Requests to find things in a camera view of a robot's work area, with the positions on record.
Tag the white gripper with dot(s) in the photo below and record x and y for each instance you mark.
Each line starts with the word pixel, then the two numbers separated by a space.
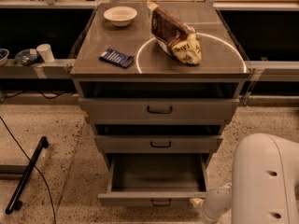
pixel 207 208

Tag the grey bottom drawer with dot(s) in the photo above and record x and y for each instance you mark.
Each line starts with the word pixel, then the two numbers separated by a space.
pixel 157 180

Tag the grey drawer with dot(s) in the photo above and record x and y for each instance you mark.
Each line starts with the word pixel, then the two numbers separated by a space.
pixel 157 180
pixel 158 110
pixel 158 143

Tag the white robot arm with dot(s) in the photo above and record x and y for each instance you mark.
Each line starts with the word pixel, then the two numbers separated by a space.
pixel 265 178

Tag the grey middle drawer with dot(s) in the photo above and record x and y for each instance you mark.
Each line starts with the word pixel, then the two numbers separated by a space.
pixel 158 143

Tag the grey top drawer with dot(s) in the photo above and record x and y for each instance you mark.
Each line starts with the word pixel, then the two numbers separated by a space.
pixel 158 110

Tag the grey drawer cabinet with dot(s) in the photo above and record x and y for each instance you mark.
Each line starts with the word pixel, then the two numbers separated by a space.
pixel 155 74

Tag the brown yellow chip bag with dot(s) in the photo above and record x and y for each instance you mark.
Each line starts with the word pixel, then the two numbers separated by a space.
pixel 174 36

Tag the blue snack packet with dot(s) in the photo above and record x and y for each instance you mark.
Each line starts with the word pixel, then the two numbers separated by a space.
pixel 117 58

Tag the white ceramic bowl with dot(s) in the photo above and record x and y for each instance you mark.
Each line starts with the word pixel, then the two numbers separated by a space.
pixel 120 16

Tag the white paper cup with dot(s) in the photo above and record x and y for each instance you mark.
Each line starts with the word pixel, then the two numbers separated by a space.
pixel 46 53

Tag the dark bowl with items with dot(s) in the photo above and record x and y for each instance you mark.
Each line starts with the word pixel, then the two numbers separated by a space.
pixel 27 57

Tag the blue white bowl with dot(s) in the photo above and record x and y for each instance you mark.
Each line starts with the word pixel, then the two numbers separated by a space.
pixel 3 56

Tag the grey metal shelf rail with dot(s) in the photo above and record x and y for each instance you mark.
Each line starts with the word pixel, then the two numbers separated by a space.
pixel 59 69

